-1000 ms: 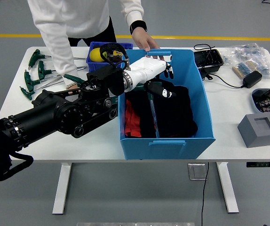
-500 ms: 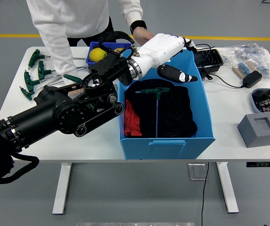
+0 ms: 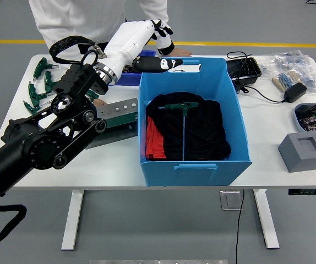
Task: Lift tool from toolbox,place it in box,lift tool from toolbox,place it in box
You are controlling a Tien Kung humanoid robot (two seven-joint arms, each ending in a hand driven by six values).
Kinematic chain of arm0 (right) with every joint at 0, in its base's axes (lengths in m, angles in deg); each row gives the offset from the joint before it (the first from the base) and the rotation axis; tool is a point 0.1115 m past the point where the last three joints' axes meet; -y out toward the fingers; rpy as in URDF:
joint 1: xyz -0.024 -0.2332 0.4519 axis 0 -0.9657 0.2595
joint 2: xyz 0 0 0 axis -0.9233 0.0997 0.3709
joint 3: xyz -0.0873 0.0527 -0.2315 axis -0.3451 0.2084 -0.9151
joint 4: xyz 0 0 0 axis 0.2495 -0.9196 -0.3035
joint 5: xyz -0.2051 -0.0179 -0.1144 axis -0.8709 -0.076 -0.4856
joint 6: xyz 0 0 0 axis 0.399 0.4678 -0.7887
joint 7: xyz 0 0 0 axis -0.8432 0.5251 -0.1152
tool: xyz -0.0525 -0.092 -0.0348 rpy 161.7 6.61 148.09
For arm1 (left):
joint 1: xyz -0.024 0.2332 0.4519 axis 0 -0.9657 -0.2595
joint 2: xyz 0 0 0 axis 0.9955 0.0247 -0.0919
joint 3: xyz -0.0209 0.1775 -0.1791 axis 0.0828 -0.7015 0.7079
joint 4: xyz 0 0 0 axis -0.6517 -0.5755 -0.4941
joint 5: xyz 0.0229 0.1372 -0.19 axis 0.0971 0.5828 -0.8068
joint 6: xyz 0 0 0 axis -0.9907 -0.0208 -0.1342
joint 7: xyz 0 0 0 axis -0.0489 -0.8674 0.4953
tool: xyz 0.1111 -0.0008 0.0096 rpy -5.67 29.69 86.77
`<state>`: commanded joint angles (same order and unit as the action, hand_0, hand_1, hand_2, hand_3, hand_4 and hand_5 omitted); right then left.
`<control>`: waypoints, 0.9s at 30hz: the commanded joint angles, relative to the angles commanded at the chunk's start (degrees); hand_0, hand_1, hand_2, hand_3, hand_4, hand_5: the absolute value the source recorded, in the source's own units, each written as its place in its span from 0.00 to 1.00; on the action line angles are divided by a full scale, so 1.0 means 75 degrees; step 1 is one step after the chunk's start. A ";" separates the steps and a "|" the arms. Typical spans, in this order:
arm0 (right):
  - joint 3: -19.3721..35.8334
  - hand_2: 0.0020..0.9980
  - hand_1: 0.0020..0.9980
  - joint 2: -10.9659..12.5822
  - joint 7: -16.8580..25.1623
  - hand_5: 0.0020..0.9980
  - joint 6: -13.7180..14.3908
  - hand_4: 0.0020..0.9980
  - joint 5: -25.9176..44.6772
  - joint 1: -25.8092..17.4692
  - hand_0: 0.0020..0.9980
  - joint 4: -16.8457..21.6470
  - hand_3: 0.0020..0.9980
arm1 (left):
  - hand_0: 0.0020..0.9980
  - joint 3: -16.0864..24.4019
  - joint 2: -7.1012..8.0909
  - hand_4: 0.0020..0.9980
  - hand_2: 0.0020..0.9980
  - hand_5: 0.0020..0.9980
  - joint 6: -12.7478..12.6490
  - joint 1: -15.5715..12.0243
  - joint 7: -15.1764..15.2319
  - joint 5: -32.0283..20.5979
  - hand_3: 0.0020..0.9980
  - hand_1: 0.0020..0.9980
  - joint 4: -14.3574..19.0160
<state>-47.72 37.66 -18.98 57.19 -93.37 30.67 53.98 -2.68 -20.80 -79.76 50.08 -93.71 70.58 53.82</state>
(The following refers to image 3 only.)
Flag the black adapter cord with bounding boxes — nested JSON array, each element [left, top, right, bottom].
[[226, 51, 287, 104]]

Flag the metal floor socket plate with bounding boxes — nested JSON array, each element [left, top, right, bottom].
[[220, 190, 243, 211]]

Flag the small dark blue bin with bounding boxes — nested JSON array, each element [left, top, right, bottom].
[[116, 50, 156, 86]]

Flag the white table leg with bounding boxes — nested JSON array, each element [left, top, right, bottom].
[[253, 189, 280, 250], [61, 189, 85, 251]]

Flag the grey foam block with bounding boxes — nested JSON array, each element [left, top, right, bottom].
[[277, 132, 316, 173]]

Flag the black plastic tray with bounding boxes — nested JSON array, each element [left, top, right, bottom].
[[226, 57, 263, 85]]

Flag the person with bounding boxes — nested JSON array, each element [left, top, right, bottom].
[[28, 0, 193, 107]]

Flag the clear bags of components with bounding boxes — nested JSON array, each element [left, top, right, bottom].
[[259, 50, 316, 94]]

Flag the green silver SATA tool stand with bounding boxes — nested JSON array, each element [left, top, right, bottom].
[[85, 97, 139, 151]]

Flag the black cloth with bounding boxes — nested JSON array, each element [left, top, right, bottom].
[[146, 92, 232, 162]]

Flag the large blue folding box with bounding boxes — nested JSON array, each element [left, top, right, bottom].
[[138, 57, 253, 188]]

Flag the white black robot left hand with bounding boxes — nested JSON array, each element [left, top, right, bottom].
[[102, 19, 184, 79]]

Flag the black table control panel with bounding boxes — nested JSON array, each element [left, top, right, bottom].
[[288, 188, 316, 196]]

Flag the pile of electronic parts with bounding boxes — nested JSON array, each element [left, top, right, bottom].
[[296, 103, 316, 136]]

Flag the resistor tape strip bundle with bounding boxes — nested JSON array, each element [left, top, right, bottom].
[[271, 70, 302, 92]]

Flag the black wristband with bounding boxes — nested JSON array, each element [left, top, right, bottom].
[[157, 41, 176, 56]]

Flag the red cloth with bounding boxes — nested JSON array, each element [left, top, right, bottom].
[[146, 117, 167, 161]]

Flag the black power adapter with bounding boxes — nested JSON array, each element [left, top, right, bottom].
[[284, 82, 308, 104]]

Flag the light blue plate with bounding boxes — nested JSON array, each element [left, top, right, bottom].
[[294, 103, 316, 138]]

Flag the large green T-handle hex wrench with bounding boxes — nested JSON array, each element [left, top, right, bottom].
[[157, 101, 199, 161]]

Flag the person's left hand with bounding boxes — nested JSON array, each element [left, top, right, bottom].
[[171, 48, 193, 58]]

